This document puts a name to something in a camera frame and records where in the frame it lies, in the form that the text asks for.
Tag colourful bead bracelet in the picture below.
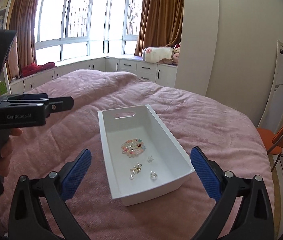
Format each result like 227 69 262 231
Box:
120 138 147 159

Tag brown curtain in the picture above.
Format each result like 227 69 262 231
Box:
7 0 39 81
134 0 184 56

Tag person's left hand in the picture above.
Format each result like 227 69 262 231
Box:
0 128 23 177

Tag window with white frame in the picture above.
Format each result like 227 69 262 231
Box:
34 0 142 64

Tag pink plush toy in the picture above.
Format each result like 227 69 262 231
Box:
158 43 180 66

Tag silver spiky brooch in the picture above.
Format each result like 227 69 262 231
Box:
147 156 154 163

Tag white plastic storage bin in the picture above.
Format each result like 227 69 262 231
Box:
98 105 195 206

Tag white window cabinets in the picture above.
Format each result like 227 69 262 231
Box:
8 55 178 95

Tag brown curtain left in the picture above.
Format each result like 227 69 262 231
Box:
7 0 39 81

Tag brown curtain right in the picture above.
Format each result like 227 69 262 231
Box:
134 0 184 56

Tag pearl gold earring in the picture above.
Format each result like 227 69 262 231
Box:
129 163 142 180

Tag red cushion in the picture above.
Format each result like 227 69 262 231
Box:
22 62 56 77

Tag leaning white panel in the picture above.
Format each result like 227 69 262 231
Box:
258 41 283 132

